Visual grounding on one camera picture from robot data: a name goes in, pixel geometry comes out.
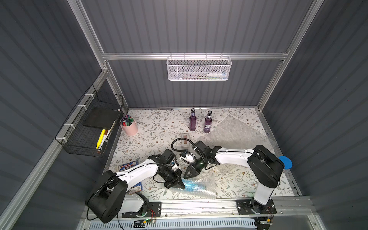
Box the blue liquid glass bottle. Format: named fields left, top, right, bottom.
left=184, top=180, right=206, bottom=192

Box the dark purple labelled bottle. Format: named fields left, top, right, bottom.
left=203, top=110, right=212, bottom=133

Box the white tape dispenser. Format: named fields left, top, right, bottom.
left=181, top=133, right=190, bottom=149

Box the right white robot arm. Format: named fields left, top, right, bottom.
left=180, top=141, right=285, bottom=214

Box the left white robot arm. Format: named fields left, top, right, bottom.
left=85, top=149, right=185, bottom=224

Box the blue sticker sheet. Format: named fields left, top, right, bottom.
left=116, top=161, right=143, bottom=195

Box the purple liquid glass bottle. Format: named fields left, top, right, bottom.
left=189, top=108, right=197, bottom=131

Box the pink marker cup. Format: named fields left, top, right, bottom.
left=120, top=115, right=138, bottom=136

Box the yellow highlighter in basket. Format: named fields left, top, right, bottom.
left=96, top=129, right=106, bottom=149

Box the black notebook in basket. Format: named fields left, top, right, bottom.
left=83, top=107, right=120, bottom=130

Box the blue-lid pencil jar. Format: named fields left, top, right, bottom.
left=279, top=156, right=293, bottom=170

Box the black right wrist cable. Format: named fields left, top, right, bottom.
left=171, top=137, right=199, bottom=162

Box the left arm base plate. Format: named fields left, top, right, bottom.
left=119, top=202, right=162, bottom=218

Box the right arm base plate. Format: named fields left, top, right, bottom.
left=235, top=198, right=277, bottom=215

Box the white ventilated cable duct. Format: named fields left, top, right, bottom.
left=89, top=218, right=256, bottom=230

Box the black wire wall basket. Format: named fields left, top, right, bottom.
left=56, top=87, right=124, bottom=158

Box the white wire wall basket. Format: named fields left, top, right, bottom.
left=166, top=55, right=232, bottom=81

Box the aluminium front rail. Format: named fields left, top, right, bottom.
left=153, top=196, right=316, bottom=219

